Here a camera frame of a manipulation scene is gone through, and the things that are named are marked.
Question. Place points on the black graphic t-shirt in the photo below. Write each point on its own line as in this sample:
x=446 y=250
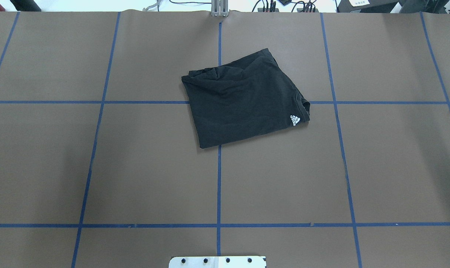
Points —
x=248 y=97

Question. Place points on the white mounting plate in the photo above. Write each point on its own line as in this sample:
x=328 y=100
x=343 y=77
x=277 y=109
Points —
x=218 y=262

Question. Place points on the black box with label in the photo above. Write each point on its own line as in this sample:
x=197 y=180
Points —
x=366 y=6

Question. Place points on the aluminium frame post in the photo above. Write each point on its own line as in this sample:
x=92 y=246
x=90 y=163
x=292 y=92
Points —
x=219 y=8

